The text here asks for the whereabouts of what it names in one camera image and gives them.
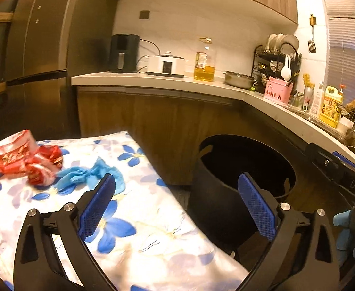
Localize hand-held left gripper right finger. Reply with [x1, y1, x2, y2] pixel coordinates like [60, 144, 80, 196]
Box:
[236, 172, 342, 291]

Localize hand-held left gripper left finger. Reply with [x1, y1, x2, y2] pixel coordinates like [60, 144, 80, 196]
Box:
[14, 173, 117, 291]

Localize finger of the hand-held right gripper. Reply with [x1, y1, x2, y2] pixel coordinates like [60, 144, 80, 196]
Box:
[305, 142, 355, 174]

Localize black trash bin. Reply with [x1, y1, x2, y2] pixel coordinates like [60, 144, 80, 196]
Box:
[186, 134, 297, 265]

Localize person's right hand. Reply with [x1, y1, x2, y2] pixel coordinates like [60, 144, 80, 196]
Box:
[333, 209, 355, 262]

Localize blue disposable glove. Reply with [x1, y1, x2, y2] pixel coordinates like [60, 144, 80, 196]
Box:
[55, 157, 125, 195]

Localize yellow detergent jug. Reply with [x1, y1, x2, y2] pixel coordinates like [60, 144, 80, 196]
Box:
[319, 85, 344, 129]

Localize white detergent bottle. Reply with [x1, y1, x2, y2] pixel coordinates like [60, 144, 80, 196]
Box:
[309, 81, 325, 118]

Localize floral blue white tablecloth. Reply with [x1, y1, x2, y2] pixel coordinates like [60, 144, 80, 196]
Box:
[0, 131, 251, 291]

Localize silver drink can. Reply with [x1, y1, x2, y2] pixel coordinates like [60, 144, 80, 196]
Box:
[301, 86, 314, 112]

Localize red white plastic wrapper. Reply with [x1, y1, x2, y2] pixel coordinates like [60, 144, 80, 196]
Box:
[0, 129, 64, 187]

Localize pink utensil basket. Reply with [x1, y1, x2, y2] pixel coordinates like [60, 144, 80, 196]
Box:
[263, 76, 294, 104]

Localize wooden kitchen counter cabinet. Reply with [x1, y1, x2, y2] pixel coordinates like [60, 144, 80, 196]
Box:
[71, 72, 355, 186]

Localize white rice spoon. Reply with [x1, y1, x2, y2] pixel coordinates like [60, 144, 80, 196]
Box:
[281, 54, 292, 82]

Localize window blinds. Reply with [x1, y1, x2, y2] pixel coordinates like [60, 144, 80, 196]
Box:
[318, 0, 355, 110]

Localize black dish rack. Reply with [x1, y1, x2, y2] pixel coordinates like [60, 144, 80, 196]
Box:
[252, 33, 303, 95]

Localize hanging metal spatula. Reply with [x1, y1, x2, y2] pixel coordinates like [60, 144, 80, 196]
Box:
[307, 14, 317, 54]

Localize metal bowl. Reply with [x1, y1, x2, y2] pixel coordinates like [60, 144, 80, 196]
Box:
[223, 70, 256, 90]

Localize cooking oil bottle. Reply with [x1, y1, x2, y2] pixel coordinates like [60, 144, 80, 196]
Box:
[194, 37, 217, 82]

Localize black air fryer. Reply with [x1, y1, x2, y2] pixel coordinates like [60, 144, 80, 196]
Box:
[108, 34, 141, 74]

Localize white electric cooker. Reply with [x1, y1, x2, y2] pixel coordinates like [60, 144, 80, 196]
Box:
[147, 51, 186, 78]

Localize dark steel refrigerator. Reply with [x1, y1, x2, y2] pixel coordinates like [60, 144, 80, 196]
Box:
[4, 0, 121, 141]

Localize wire sponge holder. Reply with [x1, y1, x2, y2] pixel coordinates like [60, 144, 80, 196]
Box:
[336, 99, 355, 122]

